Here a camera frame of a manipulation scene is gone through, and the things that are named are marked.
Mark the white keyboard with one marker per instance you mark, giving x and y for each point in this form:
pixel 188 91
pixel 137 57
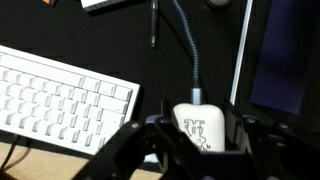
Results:
pixel 61 104

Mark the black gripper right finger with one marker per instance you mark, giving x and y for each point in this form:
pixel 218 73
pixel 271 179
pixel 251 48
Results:
pixel 276 151

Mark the round grey tag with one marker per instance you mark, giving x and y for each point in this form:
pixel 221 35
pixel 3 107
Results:
pixel 218 4

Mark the white box with black dot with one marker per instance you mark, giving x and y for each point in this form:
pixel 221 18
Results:
pixel 90 5

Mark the black desk mat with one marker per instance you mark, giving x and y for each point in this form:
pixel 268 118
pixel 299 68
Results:
pixel 115 41

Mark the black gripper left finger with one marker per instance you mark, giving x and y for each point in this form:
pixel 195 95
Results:
pixel 179 158

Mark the black pen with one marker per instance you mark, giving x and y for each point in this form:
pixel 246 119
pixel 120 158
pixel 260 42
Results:
pixel 154 22

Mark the white charger block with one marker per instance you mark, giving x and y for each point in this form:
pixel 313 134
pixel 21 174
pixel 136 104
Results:
pixel 203 124

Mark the black tablet with white edge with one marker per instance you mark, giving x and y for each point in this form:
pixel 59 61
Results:
pixel 280 76

